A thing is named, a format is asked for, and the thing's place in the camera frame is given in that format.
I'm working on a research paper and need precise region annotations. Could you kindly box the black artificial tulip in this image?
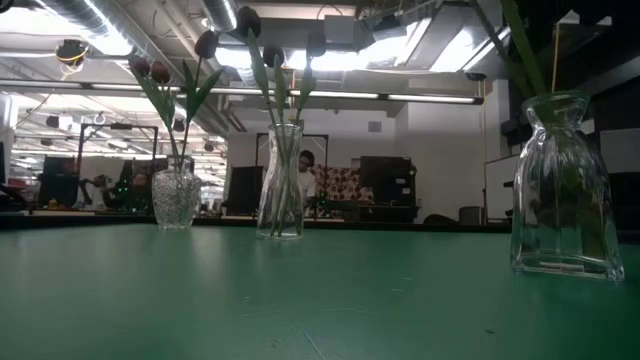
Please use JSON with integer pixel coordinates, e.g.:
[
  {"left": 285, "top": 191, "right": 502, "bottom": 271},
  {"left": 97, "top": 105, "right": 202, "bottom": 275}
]
[
  {"left": 235, "top": 4, "right": 289, "bottom": 236},
  {"left": 262, "top": 43, "right": 294, "bottom": 236}
]

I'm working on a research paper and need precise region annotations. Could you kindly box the maroon artificial tulip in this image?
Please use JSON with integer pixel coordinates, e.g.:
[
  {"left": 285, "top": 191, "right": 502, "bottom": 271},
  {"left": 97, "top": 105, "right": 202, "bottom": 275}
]
[
  {"left": 179, "top": 29, "right": 226, "bottom": 171},
  {"left": 128, "top": 57, "right": 176, "bottom": 166},
  {"left": 149, "top": 60, "right": 181, "bottom": 166}
]

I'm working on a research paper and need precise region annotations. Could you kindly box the pink artificial tulip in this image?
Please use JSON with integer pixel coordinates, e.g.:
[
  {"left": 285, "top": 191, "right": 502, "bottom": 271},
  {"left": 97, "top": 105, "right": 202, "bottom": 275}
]
[{"left": 498, "top": 0, "right": 551, "bottom": 126}]

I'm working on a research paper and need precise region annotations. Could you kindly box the tall clear glass vase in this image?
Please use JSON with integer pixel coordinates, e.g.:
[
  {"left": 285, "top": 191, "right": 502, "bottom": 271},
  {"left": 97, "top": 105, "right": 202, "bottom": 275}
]
[{"left": 255, "top": 122, "right": 306, "bottom": 241}]

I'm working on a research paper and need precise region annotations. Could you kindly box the textured glass vase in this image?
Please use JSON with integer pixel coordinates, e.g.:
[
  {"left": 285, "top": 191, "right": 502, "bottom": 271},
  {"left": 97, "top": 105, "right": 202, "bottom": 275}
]
[{"left": 151, "top": 155, "right": 202, "bottom": 231}]

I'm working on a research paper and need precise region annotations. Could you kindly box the ribbed clear glass vase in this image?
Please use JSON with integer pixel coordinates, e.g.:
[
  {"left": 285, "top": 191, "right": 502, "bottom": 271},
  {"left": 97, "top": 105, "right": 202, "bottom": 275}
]
[{"left": 509, "top": 90, "right": 626, "bottom": 284}]

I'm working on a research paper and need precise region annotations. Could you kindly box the person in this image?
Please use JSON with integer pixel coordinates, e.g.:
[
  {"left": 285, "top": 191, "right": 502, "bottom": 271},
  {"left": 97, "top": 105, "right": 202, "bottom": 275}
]
[
  {"left": 297, "top": 149, "right": 319, "bottom": 209},
  {"left": 119, "top": 169, "right": 151, "bottom": 211}
]

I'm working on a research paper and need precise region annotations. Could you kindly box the patterned sofa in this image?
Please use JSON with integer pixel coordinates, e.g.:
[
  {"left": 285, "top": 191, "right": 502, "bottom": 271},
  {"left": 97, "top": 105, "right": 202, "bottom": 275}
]
[{"left": 314, "top": 167, "right": 374, "bottom": 204}]

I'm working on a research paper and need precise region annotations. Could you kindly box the black cabinet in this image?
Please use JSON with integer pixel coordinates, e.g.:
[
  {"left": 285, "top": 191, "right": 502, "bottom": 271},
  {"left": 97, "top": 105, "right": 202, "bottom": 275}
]
[{"left": 359, "top": 155, "right": 419, "bottom": 224}]

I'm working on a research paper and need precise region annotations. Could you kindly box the ceiling light bar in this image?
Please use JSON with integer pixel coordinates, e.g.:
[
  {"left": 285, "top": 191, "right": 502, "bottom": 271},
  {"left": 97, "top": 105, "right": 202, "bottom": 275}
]
[{"left": 0, "top": 78, "right": 485, "bottom": 106}]

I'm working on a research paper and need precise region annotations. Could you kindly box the green table mat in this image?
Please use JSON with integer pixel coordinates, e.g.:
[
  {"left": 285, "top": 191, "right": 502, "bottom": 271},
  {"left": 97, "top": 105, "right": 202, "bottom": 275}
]
[{"left": 0, "top": 222, "right": 640, "bottom": 360}]

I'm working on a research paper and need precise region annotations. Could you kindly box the grey bin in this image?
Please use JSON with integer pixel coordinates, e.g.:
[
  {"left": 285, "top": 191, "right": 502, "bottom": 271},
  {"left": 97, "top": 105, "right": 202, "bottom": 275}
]
[{"left": 458, "top": 205, "right": 484, "bottom": 226}]

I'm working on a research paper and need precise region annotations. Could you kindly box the silver ceiling duct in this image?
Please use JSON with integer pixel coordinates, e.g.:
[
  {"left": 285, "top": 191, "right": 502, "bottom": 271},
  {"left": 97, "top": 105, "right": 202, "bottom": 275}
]
[
  {"left": 199, "top": 0, "right": 239, "bottom": 34},
  {"left": 29, "top": 0, "right": 151, "bottom": 56}
]

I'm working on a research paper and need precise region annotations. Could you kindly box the yellow hanging cable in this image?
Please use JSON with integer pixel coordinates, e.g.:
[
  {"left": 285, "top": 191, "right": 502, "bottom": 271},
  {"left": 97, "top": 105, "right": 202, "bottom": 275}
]
[{"left": 552, "top": 22, "right": 560, "bottom": 94}]

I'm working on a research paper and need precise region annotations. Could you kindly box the ceiling dome camera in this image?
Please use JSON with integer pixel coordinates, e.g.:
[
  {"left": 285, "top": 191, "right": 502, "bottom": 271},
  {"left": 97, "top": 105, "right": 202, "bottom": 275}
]
[{"left": 54, "top": 38, "right": 91, "bottom": 66}]

